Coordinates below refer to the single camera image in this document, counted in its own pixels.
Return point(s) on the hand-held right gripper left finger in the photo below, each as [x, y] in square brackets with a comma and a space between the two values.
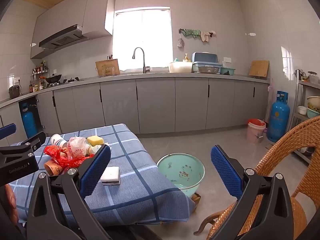
[96, 170]

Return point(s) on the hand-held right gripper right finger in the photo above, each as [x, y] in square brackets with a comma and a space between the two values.
[225, 172]

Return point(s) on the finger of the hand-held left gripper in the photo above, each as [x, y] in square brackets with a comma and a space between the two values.
[7, 130]
[30, 146]

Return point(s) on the white sponge block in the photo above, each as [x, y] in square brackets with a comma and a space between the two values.
[111, 173]

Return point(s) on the red plastic bag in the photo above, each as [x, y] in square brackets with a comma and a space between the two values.
[53, 151]

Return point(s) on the brown paper cup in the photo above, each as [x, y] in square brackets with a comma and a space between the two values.
[52, 167]

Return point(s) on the teal enamel basin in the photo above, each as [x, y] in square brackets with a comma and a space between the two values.
[175, 163]

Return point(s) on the pink trash bin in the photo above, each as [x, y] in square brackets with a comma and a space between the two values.
[255, 132]

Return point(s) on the person's left hand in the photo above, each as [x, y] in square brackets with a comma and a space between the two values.
[11, 200]

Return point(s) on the blue gas cylinder in cabinet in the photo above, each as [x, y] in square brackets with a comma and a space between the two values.
[28, 122]

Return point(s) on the white striped paper cup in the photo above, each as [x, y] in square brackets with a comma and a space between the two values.
[57, 140]

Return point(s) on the yellow sponge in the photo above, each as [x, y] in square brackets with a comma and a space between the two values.
[95, 140]

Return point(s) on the clear red-printed plastic bag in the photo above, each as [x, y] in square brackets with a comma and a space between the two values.
[76, 146]

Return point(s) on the brown cardboard piece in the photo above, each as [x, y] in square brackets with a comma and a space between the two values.
[196, 198]

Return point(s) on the dark rice cooker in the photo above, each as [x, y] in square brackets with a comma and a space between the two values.
[14, 92]

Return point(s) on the blue plaid tablecloth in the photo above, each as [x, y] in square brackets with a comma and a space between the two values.
[140, 180]

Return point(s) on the row of condiment bottles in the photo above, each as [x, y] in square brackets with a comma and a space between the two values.
[36, 87]

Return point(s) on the metal spice rack with bottles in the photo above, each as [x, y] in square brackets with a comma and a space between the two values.
[40, 70]

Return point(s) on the black wok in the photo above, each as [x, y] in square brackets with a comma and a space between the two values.
[53, 78]

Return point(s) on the large blue gas cylinder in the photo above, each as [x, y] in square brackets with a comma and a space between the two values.
[277, 120]

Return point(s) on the gas stove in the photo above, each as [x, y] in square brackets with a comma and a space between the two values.
[70, 80]

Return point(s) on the wicker chair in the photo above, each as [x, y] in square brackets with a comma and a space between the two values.
[300, 135]

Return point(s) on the grey kitchen counter cabinets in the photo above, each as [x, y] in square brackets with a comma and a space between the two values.
[155, 102]

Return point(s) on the small white bowl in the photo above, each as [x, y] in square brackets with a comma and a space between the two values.
[301, 110]

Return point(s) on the green plastic basket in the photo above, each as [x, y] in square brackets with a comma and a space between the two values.
[227, 71]

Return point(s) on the steel mixing bowl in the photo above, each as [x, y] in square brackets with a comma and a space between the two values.
[208, 69]

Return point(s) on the wooden cutting board on stand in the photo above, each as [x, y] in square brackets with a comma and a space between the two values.
[107, 66]

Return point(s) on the teal bowl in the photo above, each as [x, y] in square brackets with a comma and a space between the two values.
[312, 114]

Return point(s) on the black range hood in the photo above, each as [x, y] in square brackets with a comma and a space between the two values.
[62, 38]

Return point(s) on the steel shelf rack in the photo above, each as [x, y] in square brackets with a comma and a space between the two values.
[297, 92]

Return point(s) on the leaning wooden cutting board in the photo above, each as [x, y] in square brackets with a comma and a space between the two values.
[258, 68]

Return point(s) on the patterned cream bowl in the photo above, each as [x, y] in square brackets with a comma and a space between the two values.
[313, 101]

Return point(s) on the white plastic tub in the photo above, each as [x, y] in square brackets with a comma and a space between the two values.
[180, 67]

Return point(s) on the blue dish rack with lid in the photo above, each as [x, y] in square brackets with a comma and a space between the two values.
[205, 57]

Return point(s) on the steel gooseneck faucet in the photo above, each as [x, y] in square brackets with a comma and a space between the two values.
[144, 60]

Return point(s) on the yellow soap pump bottle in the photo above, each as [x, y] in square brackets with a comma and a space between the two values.
[186, 58]

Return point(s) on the beige hanging gloves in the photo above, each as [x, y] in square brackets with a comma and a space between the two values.
[205, 37]

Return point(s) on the bright window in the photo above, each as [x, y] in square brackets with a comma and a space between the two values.
[142, 37]

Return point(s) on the green striped towel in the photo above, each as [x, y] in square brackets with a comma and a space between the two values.
[190, 32]

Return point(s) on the white wall outlet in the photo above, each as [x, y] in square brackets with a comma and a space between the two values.
[17, 80]

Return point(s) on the wall towel bar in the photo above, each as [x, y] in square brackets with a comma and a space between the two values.
[213, 33]

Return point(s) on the grey wall cabinets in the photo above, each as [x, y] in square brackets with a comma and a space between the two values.
[95, 12]

